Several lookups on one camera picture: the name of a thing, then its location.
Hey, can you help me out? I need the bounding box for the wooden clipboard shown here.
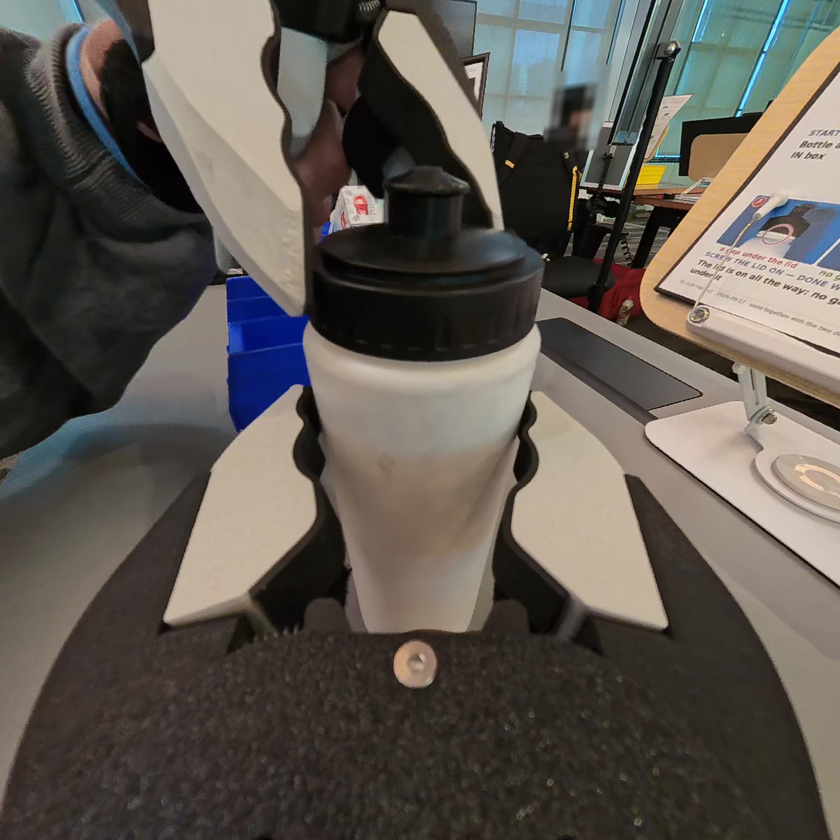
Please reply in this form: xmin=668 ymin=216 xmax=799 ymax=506
xmin=640 ymin=26 xmax=840 ymax=408

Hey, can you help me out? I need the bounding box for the black bottle lid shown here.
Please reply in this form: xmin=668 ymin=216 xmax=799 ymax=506
xmin=310 ymin=166 xmax=546 ymax=362

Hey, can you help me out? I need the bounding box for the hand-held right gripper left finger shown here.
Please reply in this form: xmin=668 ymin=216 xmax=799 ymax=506
xmin=163 ymin=387 xmax=349 ymax=631

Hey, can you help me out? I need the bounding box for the large black screen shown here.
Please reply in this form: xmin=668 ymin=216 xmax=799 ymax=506
xmin=420 ymin=0 xmax=478 ymax=63

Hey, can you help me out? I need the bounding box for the framed tag sign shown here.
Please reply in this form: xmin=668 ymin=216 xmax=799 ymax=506
xmin=461 ymin=52 xmax=491 ymax=120

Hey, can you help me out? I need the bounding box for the colourful puzzle box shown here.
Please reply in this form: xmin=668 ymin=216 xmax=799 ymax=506
xmin=328 ymin=185 xmax=385 ymax=234

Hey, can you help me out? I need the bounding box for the black office chair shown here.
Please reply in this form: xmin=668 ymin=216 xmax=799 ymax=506
xmin=541 ymin=255 xmax=618 ymax=299

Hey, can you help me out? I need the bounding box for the person's left forearm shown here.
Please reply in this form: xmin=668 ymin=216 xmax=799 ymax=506
xmin=0 ymin=23 xmax=227 ymax=460

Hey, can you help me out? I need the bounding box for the red bag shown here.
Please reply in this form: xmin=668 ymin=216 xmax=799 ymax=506
xmin=571 ymin=259 xmax=647 ymax=326

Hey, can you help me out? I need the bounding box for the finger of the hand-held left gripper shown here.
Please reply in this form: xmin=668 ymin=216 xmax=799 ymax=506
xmin=140 ymin=0 xmax=312 ymax=317
xmin=357 ymin=10 xmax=508 ymax=232

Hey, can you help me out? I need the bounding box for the white document stand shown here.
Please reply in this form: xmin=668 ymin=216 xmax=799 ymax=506
xmin=644 ymin=364 xmax=840 ymax=587

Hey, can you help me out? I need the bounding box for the person's left hand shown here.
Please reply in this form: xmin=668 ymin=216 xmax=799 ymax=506
xmin=292 ymin=49 xmax=365 ymax=231

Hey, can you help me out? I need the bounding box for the instruction sheet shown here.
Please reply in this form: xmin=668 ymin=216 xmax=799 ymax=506
xmin=656 ymin=79 xmax=840 ymax=358

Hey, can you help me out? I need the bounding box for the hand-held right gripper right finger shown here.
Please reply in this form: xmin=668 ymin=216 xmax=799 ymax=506
xmin=492 ymin=392 xmax=670 ymax=641

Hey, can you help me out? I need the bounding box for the white plastic bottle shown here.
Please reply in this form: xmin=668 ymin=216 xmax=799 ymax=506
xmin=302 ymin=322 xmax=542 ymax=634

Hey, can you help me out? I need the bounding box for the black tripod pole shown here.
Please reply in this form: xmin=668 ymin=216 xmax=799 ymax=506
xmin=587 ymin=39 xmax=681 ymax=312

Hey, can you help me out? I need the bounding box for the blue plastic bin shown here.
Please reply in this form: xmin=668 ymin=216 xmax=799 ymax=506
xmin=225 ymin=276 xmax=311 ymax=433

